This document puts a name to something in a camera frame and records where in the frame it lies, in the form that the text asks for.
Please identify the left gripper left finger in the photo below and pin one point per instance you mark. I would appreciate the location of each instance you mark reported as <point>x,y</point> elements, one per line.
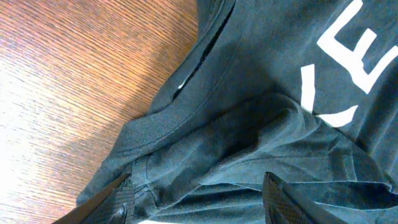
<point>79,214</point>

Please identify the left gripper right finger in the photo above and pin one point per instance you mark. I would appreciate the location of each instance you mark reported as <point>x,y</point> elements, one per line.
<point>284,205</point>

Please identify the dark green Nike t-shirt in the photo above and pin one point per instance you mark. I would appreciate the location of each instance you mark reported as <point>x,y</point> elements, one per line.
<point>304,89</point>

